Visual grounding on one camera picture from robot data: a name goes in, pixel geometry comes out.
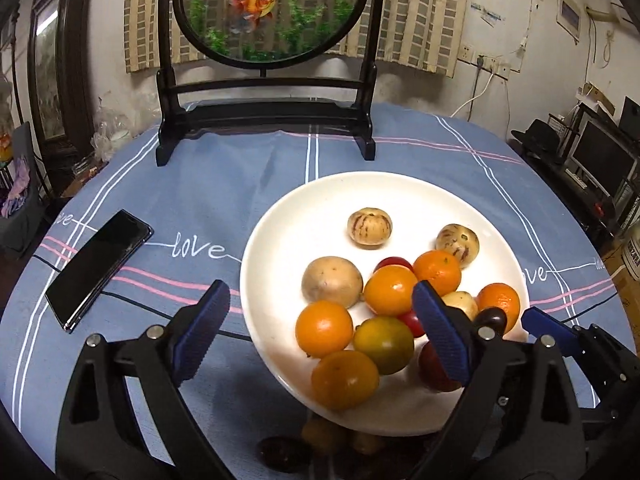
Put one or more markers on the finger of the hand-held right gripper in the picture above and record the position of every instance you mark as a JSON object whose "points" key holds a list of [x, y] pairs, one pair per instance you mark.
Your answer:
{"points": [[542, 321]]}

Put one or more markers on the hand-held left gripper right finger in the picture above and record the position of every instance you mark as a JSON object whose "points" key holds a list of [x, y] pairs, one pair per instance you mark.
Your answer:
{"points": [[440, 330]]}

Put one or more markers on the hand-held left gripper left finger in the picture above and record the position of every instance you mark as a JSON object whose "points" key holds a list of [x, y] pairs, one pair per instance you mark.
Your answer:
{"points": [[200, 330]]}

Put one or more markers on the red cherry tomato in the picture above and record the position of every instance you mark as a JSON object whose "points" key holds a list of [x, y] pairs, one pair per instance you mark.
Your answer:
{"points": [[411, 322], [393, 262]]}

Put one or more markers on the small yellow fruit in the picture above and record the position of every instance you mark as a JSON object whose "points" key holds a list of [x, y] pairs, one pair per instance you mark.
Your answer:
{"points": [[460, 304]]}

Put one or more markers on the red plum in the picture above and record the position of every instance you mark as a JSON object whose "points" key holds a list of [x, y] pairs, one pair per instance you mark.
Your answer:
{"points": [[432, 367]]}

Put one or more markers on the tangerine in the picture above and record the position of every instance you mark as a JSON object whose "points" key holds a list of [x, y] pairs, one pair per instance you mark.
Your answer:
{"points": [[324, 326], [498, 300], [391, 290], [436, 271]]}

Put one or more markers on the small dark purple fruit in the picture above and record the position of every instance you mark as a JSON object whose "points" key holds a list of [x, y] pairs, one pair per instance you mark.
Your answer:
{"points": [[492, 317]]}

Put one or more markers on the green tomato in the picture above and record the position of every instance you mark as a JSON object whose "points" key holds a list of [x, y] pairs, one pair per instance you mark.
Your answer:
{"points": [[384, 344]]}

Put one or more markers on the pale pepino melon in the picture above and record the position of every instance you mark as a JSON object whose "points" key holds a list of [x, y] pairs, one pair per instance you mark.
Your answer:
{"points": [[370, 227], [457, 243]]}

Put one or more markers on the large orange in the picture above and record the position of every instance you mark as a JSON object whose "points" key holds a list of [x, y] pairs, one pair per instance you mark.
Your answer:
{"points": [[345, 379]]}

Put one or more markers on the beige round fruit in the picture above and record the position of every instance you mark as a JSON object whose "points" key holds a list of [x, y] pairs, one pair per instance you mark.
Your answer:
{"points": [[332, 281]]}

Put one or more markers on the oval dark purple fruit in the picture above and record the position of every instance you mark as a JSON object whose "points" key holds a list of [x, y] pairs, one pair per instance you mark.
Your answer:
{"points": [[280, 452]]}

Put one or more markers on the white oval plate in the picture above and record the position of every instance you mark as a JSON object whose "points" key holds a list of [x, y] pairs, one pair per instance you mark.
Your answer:
{"points": [[310, 220]]}

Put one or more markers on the cardboard box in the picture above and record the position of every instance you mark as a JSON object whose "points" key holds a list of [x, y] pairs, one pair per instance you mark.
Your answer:
{"points": [[630, 265]]}

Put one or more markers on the black smartphone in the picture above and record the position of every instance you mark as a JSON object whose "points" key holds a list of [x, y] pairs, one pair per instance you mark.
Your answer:
{"points": [[95, 270]]}

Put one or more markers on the blue striped tablecloth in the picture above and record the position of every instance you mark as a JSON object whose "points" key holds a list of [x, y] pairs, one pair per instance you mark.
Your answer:
{"points": [[225, 185]]}

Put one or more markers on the computer monitor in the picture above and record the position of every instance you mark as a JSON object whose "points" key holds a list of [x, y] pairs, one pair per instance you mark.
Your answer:
{"points": [[597, 155]]}

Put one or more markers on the black hat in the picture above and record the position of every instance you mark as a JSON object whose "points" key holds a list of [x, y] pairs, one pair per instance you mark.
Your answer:
{"points": [[542, 132]]}

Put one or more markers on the black chair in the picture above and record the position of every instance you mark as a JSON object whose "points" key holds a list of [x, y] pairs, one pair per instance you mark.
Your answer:
{"points": [[25, 220]]}

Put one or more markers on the purple cloth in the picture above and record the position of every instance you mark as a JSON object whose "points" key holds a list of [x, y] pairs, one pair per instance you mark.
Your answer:
{"points": [[15, 185]]}

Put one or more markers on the dark wooden framed picture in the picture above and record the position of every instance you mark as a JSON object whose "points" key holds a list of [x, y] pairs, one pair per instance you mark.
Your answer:
{"points": [[50, 60]]}

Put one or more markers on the beige checked curtain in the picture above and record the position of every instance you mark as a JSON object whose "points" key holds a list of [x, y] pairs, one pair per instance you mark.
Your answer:
{"points": [[415, 20]]}

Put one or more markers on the round goldfish screen black stand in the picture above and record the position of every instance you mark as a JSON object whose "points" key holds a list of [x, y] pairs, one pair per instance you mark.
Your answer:
{"points": [[270, 10]]}

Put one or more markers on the white wall socket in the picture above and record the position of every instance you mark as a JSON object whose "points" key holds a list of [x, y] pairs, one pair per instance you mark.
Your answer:
{"points": [[467, 52]]}

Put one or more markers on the grey wall box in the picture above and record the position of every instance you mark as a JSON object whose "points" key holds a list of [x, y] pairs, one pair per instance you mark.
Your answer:
{"points": [[570, 12]]}

